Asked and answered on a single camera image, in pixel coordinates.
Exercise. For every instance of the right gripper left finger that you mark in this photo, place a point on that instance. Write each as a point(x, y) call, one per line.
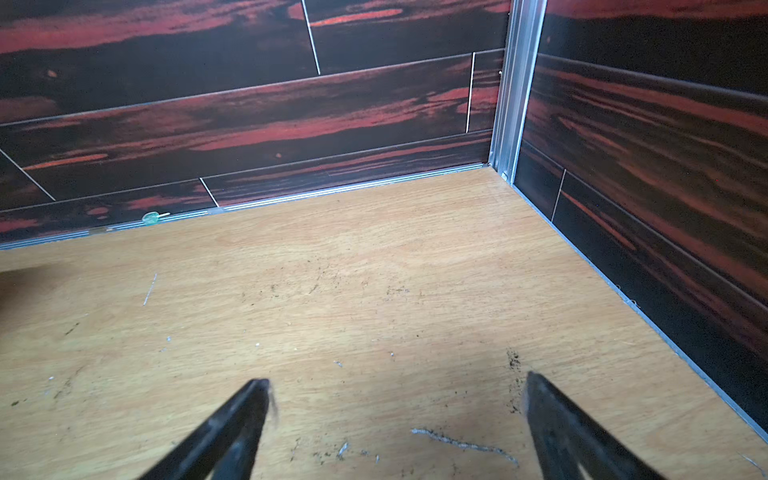
point(225, 445)

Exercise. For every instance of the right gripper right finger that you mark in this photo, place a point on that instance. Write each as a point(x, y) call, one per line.
point(569, 443)

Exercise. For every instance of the small green plastic piece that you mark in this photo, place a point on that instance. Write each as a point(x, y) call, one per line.
point(153, 218)

